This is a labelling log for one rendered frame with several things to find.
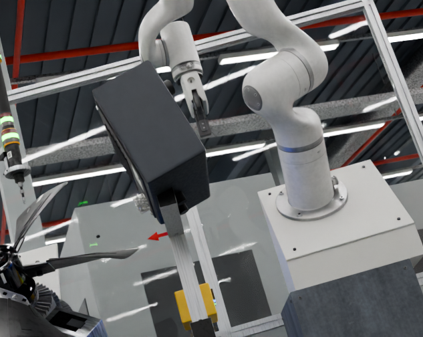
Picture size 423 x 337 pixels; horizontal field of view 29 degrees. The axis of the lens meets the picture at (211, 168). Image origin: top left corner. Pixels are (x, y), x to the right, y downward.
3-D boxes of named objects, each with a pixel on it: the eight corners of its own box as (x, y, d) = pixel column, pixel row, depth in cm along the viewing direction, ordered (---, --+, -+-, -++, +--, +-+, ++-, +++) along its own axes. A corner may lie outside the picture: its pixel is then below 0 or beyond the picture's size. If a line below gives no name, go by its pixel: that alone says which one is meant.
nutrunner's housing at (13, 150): (10, 186, 219) (-22, 36, 233) (24, 185, 221) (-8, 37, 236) (15, 180, 216) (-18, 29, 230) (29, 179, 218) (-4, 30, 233)
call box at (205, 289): (186, 335, 242) (177, 301, 245) (220, 326, 242) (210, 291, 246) (183, 328, 227) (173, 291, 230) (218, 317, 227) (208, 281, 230)
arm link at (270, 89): (333, 134, 207) (318, 47, 195) (282, 170, 198) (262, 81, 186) (299, 123, 216) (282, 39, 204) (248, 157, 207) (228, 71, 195)
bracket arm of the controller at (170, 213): (170, 241, 160) (166, 227, 160) (185, 237, 160) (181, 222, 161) (159, 207, 137) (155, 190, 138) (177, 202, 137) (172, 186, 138)
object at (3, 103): (0, 134, 224) (-14, 66, 230) (13, 133, 226) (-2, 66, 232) (5, 128, 221) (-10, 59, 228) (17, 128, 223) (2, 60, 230)
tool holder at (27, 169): (-2, 182, 221) (-9, 150, 224) (23, 182, 226) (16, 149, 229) (10, 168, 215) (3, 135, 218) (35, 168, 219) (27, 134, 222)
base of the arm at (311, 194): (329, 171, 228) (318, 112, 218) (361, 203, 211) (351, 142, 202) (265, 195, 224) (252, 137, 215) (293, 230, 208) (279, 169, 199)
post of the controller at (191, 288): (193, 325, 154) (166, 227, 160) (208, 321, 154) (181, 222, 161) (192, 323, 151) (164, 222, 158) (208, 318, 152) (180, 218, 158)
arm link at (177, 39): (169, 64, 223) (202, 58, 225) (157, 23, 227) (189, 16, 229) (167, 79, 231) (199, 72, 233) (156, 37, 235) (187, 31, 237)
